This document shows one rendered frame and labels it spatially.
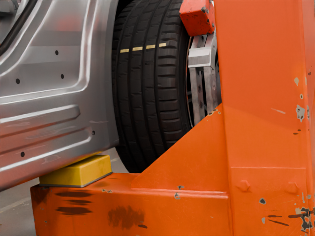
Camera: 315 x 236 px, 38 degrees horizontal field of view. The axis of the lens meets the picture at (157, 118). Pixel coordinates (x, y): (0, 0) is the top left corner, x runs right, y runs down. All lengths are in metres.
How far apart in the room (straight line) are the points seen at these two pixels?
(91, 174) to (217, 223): 0.35
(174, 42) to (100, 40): 0.21
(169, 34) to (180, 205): 0.50
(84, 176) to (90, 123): 0.13
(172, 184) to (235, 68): 0.29
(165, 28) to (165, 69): 0.13
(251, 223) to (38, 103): 0.49
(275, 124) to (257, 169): 0.09
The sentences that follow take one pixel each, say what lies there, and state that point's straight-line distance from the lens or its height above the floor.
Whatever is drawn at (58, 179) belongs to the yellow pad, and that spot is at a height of 0.70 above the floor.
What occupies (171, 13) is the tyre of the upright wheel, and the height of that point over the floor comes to 1.09.
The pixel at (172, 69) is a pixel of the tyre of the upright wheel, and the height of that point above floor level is 0.93.
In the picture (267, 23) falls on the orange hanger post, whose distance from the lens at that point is 0.85.
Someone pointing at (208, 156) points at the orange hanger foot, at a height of 0.76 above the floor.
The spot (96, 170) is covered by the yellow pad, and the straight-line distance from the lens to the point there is 1.14.
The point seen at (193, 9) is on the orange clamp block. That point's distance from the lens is 1.24.
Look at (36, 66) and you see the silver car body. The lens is 1.02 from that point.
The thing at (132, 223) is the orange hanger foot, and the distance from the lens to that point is 1.03.
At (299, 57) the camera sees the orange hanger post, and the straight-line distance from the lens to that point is 0.84.
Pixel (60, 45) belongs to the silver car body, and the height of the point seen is 1.02.
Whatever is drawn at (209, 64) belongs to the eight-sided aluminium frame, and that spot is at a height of 0.94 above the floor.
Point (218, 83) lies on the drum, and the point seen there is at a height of 0.87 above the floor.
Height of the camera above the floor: 0.95
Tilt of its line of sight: 7 degrees down
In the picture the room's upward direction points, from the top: 6 degrees counter-clockwise
